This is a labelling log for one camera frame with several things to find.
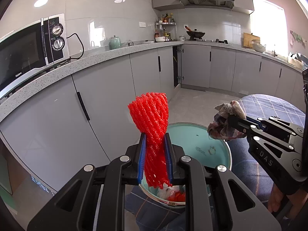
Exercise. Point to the green ceramic teapot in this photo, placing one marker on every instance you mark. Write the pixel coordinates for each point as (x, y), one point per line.
(115, 42)

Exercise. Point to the grey speckled countertop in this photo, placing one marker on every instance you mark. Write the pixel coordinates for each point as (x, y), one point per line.
(91, 59)

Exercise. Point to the black wok with handle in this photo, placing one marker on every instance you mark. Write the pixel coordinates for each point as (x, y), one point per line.
(194, 34)

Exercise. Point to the dish rack with containers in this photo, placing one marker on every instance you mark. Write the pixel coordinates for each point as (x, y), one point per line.
(298, 60)

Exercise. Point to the person's right hand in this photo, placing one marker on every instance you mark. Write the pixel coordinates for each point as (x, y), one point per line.
(297, 200)

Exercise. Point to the black range hood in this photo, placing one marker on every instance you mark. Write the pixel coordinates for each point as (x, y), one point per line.
(227, 4)

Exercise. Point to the red crumpled plastic bag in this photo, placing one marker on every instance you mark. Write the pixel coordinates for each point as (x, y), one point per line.
(176, 196)

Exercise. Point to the white microwave oven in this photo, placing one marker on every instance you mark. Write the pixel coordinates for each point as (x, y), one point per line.
(32, 50)

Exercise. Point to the clear plastic bag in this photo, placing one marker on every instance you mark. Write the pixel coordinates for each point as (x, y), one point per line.
(167, 192)

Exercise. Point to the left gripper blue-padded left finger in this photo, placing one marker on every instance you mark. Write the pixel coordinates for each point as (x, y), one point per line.
(142, 157)

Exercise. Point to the wooden cutting board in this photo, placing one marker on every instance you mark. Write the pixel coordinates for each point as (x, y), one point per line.
(248, 40)

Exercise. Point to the grey cooking pot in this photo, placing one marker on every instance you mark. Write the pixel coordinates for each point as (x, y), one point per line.
(257, 46)

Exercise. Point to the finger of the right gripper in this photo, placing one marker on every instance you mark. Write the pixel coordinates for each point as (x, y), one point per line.
(252, 121)
(241, 130)

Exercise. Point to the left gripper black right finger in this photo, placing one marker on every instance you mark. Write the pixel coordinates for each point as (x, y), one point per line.
(168, 150)

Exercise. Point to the white bowl by rack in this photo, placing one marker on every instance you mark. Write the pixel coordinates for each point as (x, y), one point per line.
(160, 39)

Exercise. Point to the red foam fruit net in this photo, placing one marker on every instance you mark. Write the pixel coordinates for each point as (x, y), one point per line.
(150, 113)

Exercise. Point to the hanging cloths on wall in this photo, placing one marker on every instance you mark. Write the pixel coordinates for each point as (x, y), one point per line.
(298, 38)

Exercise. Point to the grey lower kitchen cabinets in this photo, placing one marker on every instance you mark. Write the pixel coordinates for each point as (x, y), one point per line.
(83, 118)

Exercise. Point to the blue plaid tablecloth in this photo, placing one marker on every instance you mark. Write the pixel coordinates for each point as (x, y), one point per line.
(151, 215)

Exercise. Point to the dark patterned wrapper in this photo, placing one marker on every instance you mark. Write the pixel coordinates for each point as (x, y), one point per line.
(220, 128)

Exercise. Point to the metal spice rack with bottles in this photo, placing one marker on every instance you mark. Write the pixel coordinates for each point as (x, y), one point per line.
(165, 26)

